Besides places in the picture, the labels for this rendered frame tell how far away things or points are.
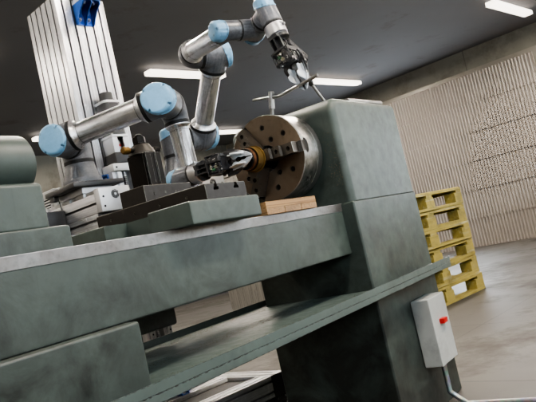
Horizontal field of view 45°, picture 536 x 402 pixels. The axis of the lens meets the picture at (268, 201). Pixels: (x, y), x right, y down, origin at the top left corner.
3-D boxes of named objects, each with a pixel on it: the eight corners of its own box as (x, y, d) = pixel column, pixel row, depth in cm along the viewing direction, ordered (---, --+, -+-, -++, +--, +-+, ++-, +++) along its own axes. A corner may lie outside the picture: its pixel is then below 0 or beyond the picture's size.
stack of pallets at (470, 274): (402, 297, 626) (380, 205, 632) (488, 286, 567) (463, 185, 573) (321, 330, 532) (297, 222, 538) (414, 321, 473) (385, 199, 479)
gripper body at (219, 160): (222, 173, 219) (195, 182, 226) (237, 172, 226) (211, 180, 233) (216, 151, 219) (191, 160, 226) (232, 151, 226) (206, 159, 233)
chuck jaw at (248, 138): (262, 157, 239) (243, 136, 243) (270, 147, 237) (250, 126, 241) (245, 158, 230) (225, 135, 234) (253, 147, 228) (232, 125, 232)
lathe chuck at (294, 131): (248, 201, 251) (244, 119, 250) (320, 199, 234) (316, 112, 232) (234, 202, 244) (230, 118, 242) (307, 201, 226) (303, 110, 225)
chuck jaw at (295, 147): (277, 149, 235) (304, 138, 229) (281, 162, 235) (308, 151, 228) (259, 149, 226) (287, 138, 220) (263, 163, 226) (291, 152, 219)
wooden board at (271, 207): (234, 227, 239) (232, 217, 240) (317, 206, 219) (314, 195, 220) (179, 237, 214) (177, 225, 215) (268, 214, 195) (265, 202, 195)
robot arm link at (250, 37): (230, 29, 241) (241, 12, 232) (256, 29, 247) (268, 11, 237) (236, 48, 239) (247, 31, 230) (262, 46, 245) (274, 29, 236)
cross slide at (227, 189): (142, 226, 209) (139, 212, 209) (247, 195, 185) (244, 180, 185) (98, 232, 194) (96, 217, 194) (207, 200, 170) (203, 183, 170)
